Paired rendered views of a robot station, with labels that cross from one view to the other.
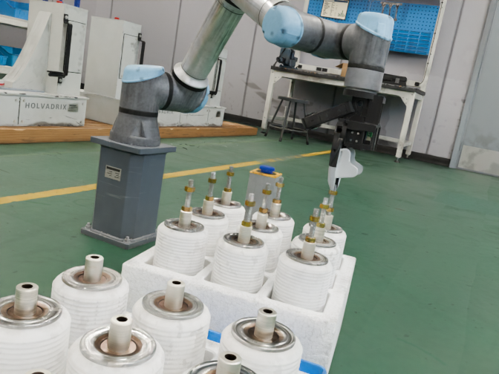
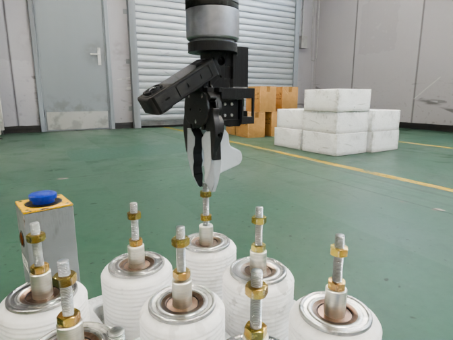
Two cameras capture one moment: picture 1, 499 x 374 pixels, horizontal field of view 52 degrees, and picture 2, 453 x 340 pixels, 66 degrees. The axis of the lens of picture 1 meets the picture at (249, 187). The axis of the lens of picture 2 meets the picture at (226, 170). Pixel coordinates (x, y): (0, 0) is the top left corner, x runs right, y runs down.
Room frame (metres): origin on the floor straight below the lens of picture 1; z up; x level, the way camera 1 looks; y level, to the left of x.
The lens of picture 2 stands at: (0.75, 0.22, 0.48)
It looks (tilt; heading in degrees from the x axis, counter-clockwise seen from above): 12 degrees down; 306
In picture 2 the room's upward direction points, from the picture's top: straight up
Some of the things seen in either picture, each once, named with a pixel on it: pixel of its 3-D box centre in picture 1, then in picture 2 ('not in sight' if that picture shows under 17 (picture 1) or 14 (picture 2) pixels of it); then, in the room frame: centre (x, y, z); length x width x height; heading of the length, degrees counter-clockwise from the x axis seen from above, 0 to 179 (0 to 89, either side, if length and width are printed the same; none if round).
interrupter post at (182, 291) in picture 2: (261, 220); (182, 292); (1.00, -0.04, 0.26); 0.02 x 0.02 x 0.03
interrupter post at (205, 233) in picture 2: (327, 222); (205, 235); (1.09, -0.18, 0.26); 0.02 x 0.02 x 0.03
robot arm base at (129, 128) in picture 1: (137, 125); not in sight; (1.53, 0.37, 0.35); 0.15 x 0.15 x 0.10
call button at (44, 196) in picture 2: (266, 170); (43, 199); (1.30, -0.04, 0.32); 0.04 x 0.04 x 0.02
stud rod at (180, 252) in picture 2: (265, 201); (180, 258); (1.00, -0.04, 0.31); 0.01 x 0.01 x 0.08
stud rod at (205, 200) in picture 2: (330, 201); (205, 206); (1.09, -0.18, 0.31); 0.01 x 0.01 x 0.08
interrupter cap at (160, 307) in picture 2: (260, 226); (182, 303); (1.00, -0.04, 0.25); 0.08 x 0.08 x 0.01
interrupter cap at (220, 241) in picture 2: (325, 227); (205, 242); (1.09, -0.18, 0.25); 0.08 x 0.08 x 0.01
